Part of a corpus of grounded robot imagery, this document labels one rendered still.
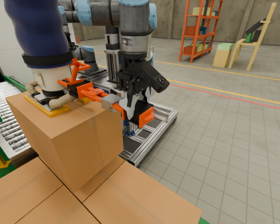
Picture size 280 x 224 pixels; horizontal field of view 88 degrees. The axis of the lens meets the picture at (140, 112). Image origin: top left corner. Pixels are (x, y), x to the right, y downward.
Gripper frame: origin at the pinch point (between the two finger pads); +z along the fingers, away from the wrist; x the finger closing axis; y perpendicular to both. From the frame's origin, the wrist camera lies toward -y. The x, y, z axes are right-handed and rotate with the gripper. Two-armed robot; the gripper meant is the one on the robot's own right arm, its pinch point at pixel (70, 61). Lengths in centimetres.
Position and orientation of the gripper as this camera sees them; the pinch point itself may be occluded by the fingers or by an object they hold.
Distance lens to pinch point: 134.2
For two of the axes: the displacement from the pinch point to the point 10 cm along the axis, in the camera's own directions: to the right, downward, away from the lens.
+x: 6.1, -4.2, 6.7
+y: 7.9, 3.1, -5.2
